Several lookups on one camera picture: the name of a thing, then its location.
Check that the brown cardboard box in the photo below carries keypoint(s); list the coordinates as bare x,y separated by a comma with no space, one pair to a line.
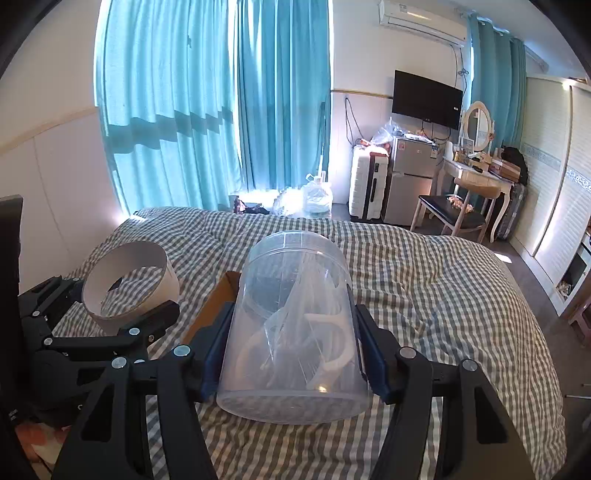
226,290

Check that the white dressing table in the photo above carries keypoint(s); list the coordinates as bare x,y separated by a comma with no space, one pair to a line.
472,177

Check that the oval vanity mirror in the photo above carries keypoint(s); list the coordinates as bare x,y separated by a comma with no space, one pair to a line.
477,126

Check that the white air conditioner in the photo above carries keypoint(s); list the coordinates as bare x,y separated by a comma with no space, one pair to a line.
419,21

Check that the middle turquoise curtain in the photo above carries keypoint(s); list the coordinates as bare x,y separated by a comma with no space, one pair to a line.
283,82

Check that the pink plastic stool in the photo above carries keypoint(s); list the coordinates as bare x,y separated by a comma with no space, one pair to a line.
580,323

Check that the white sliding wardrobe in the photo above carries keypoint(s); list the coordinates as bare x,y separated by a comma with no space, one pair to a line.
552,234

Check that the black wall television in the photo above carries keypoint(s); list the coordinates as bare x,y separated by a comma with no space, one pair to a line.
427,100

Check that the clear plastic jar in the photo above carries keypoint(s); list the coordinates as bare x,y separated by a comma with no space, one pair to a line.
292,356

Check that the right turquoise curtain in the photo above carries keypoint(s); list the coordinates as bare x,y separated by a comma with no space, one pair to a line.
499,78

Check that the turquoise curtain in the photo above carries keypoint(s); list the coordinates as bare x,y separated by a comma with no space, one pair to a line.
164,91
283,82
499,78

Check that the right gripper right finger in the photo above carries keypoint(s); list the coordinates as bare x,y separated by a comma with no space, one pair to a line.
478,439

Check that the silver mini fridge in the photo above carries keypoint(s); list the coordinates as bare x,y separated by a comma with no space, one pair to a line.
411,173

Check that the dark grey suitcase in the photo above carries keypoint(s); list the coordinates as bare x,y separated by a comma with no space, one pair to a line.
511,216

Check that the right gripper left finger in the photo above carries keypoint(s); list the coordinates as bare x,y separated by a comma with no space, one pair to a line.
137,402

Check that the black seat wooden chair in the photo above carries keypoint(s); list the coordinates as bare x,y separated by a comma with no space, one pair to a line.
456,213

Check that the white suitcase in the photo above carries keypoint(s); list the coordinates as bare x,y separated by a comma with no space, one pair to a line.
368,182

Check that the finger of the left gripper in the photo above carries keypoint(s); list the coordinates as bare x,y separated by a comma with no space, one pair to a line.
139,333
51,298

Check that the black backpack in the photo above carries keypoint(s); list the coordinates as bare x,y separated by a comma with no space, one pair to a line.
514,156

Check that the clear water jug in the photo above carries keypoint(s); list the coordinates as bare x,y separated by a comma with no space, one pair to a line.
317,197

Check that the left turquoise curtain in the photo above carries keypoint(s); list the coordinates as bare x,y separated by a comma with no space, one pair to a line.
164,91

